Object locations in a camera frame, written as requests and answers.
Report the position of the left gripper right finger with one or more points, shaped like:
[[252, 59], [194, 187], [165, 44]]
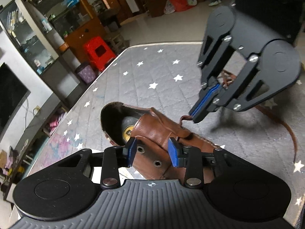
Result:
[[189, 158]]

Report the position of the small wooden stool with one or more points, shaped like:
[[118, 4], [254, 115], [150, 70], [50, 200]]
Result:
[[116, 42]]

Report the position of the white tv wall unit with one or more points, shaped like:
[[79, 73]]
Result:
[[38, 100]]

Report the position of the brown wooden cabinet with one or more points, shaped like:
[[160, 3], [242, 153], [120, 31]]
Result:
[[77, 21]]

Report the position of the red plastic stool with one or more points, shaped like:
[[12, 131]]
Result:
[[99, 53]]

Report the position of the dark glass display cabinet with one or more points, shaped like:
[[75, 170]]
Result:
[[28, 36]]

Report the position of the purple patterned waste bin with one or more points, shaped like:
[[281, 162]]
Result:
[[86, 73]]

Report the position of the brown leather shoe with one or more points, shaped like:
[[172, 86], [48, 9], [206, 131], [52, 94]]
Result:
[[152, 129]]

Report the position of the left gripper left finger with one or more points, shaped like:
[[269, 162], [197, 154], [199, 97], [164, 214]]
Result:
[[116, 157]]

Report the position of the black flat television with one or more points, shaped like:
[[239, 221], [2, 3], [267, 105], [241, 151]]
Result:
[[13, 94]]

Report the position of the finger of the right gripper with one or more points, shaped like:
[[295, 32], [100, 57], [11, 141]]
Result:
[[261, 78], [214, 55]]

